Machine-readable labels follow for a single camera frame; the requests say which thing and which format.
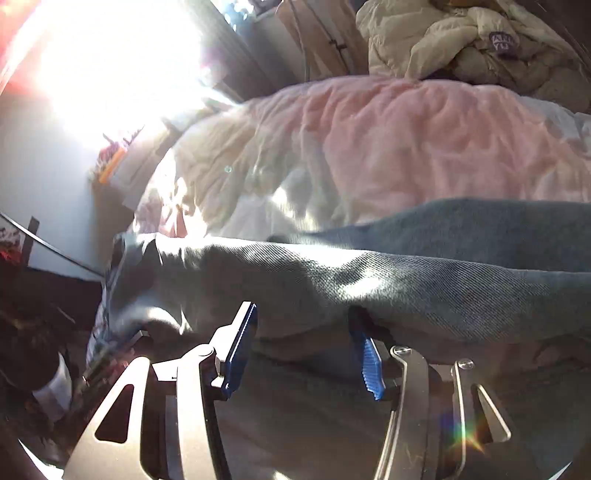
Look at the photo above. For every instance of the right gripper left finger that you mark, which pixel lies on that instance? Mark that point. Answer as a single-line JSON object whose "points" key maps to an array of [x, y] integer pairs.
{"points": [[158, 419]]}

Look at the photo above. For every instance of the pastel pink bed duvet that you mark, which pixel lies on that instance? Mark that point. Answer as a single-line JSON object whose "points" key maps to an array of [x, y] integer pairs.
{"points": [[353, 150]]}

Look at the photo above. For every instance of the beige hanging garment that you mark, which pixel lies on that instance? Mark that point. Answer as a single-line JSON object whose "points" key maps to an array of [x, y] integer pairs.
{"points": [[325, 33]]}

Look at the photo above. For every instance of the blue denim jeans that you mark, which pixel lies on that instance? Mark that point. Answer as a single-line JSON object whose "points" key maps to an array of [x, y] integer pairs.
{"points": [[503, 282]]}

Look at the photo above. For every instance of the white desk with clutter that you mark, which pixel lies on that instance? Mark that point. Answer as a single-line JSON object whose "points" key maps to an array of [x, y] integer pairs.
{"points": [[124, 168]]}

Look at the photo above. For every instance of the dark teal left curtain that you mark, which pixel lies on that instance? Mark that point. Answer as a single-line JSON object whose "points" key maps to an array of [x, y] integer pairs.
{"points": [[245, 63]]}

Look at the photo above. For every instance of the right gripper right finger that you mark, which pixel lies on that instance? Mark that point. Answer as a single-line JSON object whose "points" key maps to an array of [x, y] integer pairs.
{"points": [[443, 424]]}

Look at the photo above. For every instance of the pile of cream clothes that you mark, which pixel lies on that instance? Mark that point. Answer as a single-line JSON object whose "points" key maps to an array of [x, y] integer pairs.
{"points": [[476, 42]]}

